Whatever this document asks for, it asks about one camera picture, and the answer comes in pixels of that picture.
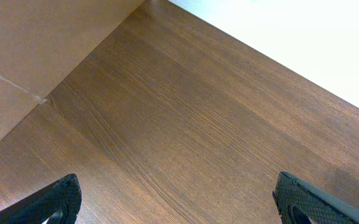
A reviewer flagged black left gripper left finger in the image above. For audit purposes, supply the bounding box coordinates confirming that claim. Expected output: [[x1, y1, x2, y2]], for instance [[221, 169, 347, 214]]
[[0, 174, 82, 224]]

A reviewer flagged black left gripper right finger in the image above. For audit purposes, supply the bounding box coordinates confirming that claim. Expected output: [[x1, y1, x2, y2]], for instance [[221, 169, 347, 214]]
[[272, 172, 359, 224]]

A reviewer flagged brown side partition panel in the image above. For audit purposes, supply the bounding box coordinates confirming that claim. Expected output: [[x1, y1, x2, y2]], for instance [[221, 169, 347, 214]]
[[0, 0, 141, 140]]

